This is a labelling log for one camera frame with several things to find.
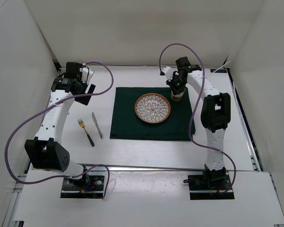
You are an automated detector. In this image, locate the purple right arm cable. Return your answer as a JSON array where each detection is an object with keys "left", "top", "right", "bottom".
[{"left": 159, "top": 43, "right": 237, "bottom": 194}]

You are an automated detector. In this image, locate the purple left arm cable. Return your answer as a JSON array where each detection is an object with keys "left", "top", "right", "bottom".
[{"left": 4, "top": 61, "right": 115, "bottom": 199}]

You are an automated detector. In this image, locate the floral ceramic plate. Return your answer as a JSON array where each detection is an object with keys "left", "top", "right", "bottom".
[{"left": 134, "top": 93, "right": 171, "bottom": 124}]

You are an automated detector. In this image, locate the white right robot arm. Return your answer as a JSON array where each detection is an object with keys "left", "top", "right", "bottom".
[{"left": 160, "top": 57, "right": 233, "bottom": 193}]

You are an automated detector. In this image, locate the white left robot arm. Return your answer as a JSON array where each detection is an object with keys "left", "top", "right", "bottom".
[{"left": 25, "top": 62, "right": 95, "bottom": 190}]

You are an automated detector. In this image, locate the dark green cloth napkin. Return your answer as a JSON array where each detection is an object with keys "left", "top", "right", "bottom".
[{"left": 110, "top": 87, "right": 192, "bottom": 141}]

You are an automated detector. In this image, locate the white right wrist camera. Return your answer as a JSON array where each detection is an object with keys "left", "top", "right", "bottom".
[{"left": 160, "top": 67, "right": 174, "bottom": 81}]

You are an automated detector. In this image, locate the silver table knife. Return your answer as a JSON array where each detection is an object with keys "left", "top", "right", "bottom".
[{"left": 91, "top": 112, "right": 104, "bottom": 139}]

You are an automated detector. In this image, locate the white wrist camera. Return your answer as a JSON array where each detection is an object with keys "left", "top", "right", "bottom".
[
  {"left": 160, "top": 67, "right": 174, "bottom": 81},
  {"left": 80, "top": 64, "right": 95, "bottom": 84}
]

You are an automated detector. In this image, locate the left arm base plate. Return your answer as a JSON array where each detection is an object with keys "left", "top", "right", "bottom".
[{"left": 60, "top": 171, "right": 106, "bottom": 199}]

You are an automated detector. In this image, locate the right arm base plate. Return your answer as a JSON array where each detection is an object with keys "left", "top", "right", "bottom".
[{"left": 183, "top": 175, "right": 235, "bottom": 200}]

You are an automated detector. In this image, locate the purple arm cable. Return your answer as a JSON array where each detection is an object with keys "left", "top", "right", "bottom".
[
  {"left": 4, "top": 61, "right": 115, "bottom": 199},
  {"left": 159, "top": 43, "right": 237, "bottom": 194}
]

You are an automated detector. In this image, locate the metal cup with cork band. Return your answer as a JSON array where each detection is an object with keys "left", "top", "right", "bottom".
[{"left": 171, "top": 87, "right": 186, "bottom": 101}]

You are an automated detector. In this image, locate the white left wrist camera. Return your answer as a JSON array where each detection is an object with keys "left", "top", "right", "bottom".
[{"left": 80, "top": 64, "right": 95, "bottom": 84}]

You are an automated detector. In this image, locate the gold fork green handle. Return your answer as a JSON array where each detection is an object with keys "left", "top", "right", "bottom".
[{"left": 78, "top": 119, "right": 95, "bottom": 147}]

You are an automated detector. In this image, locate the blue label sticker right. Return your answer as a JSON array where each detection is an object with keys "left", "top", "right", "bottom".
[{"left": 210, "top": 69, "right": 227, "bottom": 73}]

